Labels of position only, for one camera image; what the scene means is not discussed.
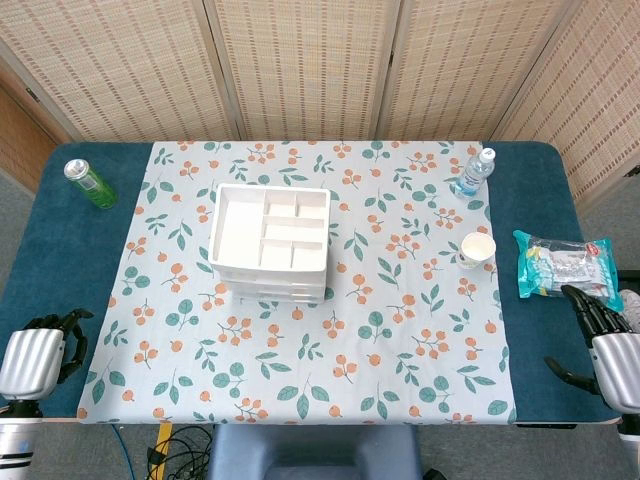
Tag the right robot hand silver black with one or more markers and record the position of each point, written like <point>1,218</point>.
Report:
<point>617,365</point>

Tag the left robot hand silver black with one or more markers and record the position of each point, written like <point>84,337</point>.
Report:
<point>32,360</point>

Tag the clear plastic drawer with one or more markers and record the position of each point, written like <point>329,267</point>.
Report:
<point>275,276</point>
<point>280,298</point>
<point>277,286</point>

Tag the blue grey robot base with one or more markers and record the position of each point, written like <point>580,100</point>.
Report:
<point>310,450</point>

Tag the dark teal table cover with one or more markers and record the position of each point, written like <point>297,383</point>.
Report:
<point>65,260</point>

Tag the teal plastic snack packet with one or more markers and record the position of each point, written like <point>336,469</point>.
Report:
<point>560,265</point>

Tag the white paper cup flower print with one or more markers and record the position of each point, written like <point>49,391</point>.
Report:
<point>477,247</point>

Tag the green drink can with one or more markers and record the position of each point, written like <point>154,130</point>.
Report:
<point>95,187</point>

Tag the wooden door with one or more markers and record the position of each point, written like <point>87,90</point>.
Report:
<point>20,145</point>

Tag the clear water bottle blue label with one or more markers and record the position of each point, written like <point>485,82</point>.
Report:
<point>472,175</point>

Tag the floral leaf print tablecloth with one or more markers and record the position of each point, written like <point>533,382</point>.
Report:
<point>350,360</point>

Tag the bamboo folding screen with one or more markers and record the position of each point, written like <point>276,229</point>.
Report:
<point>300,65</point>

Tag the white plastic drawer organizer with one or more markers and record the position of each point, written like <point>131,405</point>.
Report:
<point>240,225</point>

